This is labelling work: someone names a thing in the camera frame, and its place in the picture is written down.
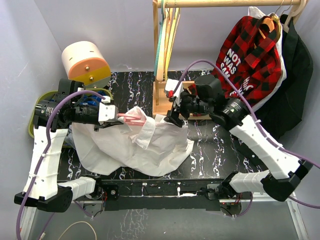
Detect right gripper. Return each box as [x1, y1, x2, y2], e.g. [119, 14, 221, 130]
[163, 91, 213, 128]

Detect pink hanger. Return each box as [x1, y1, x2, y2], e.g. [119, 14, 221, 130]
[117, 113, 146, 126]

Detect white shirt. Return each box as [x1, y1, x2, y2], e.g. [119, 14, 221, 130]
[71, 106, 194, 177]

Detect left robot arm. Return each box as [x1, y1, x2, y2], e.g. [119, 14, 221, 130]
[14, 79, 118, 213]

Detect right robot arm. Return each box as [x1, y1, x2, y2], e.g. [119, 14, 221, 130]
[164, 75, 312, 202]

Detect red plaid shirt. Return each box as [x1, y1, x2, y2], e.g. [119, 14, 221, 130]
[187, 15, 283, 108]

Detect yellow hanger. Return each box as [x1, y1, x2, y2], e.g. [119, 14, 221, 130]
[156, 8, 181, 82]

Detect orange wooden hanger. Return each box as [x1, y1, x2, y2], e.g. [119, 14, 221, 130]
[261, 14, 282, 50]

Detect cream wooden hanger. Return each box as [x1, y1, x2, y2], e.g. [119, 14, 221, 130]
[282, 0, 308, 33]

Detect blue garment in basket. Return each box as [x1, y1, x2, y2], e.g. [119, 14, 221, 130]
[79, 94, 102, 106]

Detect wooden clothes rack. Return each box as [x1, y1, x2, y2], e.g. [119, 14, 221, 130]
[152, 0, 300, 116]

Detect round pastel drawer cabinet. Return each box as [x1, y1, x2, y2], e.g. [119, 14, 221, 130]
[61, 41, 111, 89]

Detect black garment on rack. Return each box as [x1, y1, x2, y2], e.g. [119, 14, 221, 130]
[255, 20, 314, 140]

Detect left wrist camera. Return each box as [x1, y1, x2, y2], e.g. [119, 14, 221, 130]
[98, 96, 119, 125]

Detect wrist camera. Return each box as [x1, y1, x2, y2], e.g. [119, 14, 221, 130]
[98, 96, 119, 125]
[164, 78, 184, 107]

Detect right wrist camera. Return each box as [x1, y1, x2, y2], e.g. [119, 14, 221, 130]
[164, 78, 184, 107]

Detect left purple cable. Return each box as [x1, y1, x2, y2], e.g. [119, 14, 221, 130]
[15, 89, 107, 240]

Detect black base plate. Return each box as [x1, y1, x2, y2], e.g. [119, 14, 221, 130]
[99, 178, 250, 211]

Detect beige cable on floor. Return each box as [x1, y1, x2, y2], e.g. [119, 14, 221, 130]
[38, 220, 98, 240]

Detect aluminium frame rail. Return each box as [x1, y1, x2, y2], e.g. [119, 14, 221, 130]
[20, 196, 309, 240]

